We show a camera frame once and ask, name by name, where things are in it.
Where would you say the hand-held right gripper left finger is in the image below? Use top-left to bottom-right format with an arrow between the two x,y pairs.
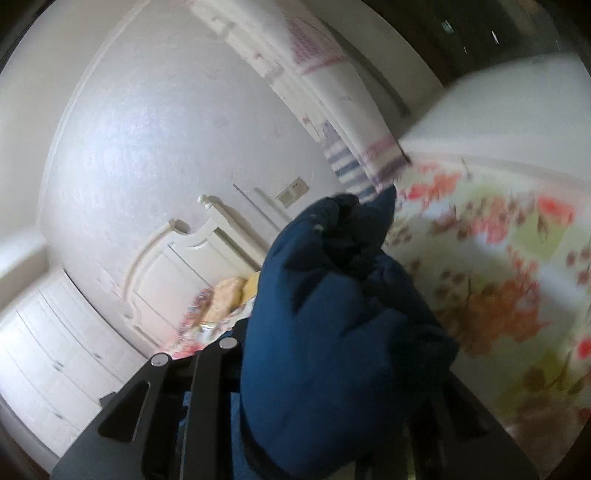
50,318 -> 250,480

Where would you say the cream wooden headboard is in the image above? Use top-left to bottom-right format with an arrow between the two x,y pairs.
122,194 -> 273,358

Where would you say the floral bedsheet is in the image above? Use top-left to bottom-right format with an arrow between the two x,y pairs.
175,157 -> 591,467

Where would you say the silver pole lamp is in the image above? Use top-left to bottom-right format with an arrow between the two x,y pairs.
232,184 -> 284,232

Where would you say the plain yellow pillow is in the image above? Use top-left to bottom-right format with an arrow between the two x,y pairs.
242,272 -> 262,308

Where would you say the white wardrobe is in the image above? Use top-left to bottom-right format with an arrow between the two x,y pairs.
0,270 -> 148,472

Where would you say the grey wall switch plate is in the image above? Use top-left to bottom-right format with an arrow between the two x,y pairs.
276,176 -> 309,207

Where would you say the boat print curtain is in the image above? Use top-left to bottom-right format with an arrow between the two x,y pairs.
189,0 -> 414,206

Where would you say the white ledge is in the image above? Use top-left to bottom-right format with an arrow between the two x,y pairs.
399,53 -> 591,174

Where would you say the yellow checked pillow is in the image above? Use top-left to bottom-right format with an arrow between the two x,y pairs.
201,277 -> 246,325

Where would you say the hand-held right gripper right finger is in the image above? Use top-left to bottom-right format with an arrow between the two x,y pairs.
369,374 -> 540,480

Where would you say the dark window pane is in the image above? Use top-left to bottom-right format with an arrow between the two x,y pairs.
365,0 -> 591,86

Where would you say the blue padded jacket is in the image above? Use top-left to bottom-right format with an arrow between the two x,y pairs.
231,187 -> 460,480

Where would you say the embroidered floral pillow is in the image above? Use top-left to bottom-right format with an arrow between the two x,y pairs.
181,288 -> 214,334

